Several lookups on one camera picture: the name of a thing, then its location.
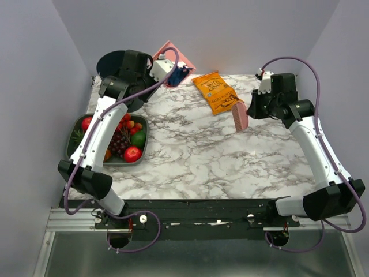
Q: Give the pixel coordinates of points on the blue paper scrap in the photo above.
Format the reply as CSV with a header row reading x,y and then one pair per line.
x,y
178,76

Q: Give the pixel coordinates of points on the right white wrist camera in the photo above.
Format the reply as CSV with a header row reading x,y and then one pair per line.
x,y
265,84

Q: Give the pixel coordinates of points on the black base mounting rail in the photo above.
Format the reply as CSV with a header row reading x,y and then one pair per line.
x,y
206,219

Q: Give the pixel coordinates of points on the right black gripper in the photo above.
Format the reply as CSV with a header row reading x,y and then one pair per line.
x,y
253,109

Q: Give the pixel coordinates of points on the red apple front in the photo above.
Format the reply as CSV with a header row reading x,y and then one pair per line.
x,y
132,154

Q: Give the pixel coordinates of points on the pink hand brush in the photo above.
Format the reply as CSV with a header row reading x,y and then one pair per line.
x,y
239,113

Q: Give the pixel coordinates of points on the red apple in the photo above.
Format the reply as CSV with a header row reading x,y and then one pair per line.
x,y
132,154
85,123

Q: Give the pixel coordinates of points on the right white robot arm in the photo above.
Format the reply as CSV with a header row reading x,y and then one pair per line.
x,y
277,97

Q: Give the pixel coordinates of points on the aluminium frame rail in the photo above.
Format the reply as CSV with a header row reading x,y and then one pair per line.
x,y
85,220

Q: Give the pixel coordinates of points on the red apple back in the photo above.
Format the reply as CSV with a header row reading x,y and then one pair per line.
x,y
85,123

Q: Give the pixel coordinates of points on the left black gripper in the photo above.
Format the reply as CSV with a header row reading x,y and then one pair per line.
x,y
146,97

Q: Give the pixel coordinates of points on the dark grape bunch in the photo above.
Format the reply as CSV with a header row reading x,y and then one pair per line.
x,y
119,143

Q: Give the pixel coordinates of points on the grey fruit tray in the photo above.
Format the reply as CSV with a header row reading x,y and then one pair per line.
x,y
76,135

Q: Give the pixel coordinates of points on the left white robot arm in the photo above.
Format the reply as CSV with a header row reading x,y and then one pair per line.
x,y
124,75

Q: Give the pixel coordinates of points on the red cherry bunch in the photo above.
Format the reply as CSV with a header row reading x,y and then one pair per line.
x,y
128,126

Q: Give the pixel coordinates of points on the dark grey waste bin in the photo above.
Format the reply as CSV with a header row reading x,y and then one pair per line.
x,y
109,65

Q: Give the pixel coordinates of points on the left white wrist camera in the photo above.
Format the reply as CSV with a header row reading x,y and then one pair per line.
x,y
161,67

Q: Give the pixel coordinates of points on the green lime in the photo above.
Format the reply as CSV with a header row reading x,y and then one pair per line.
x,y
138,139

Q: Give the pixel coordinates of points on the orange chips bag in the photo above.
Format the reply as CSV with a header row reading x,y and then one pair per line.
x,y
218,94

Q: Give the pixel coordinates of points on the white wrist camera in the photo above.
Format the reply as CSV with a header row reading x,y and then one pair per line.
x,y
161,67
265,84

